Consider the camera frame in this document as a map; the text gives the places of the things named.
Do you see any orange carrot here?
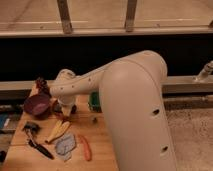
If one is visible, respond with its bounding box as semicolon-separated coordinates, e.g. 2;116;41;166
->
78;135;92;161

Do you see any green block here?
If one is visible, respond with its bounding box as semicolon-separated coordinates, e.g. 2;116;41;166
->
88;92;101;112

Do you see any metal frame right post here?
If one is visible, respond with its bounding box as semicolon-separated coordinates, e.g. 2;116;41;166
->
124;0;137;32

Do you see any metal frame left post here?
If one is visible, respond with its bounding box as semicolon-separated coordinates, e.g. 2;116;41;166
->
57;0;72;34

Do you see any dark pine cone object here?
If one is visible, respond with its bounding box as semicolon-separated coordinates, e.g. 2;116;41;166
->
35;77;49;95

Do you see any grey crumpled cloth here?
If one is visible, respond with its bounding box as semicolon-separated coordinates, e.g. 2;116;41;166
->
55;133;76;161

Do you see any black handled knife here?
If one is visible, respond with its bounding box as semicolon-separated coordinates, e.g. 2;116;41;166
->
22;121;54;160

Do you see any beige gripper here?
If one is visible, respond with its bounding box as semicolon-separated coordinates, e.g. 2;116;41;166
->
58;96;76;117

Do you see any yellow banana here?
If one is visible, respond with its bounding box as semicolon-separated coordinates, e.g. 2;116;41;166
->
45;120;70;143

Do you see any metal frame post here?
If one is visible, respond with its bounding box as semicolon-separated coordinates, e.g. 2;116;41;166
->
57;0;72;34
124;0;137;32

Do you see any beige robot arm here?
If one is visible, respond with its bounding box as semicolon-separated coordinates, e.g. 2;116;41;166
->
50;50;177;171

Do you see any small dark round object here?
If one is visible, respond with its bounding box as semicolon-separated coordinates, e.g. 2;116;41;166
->
92;117;98;123

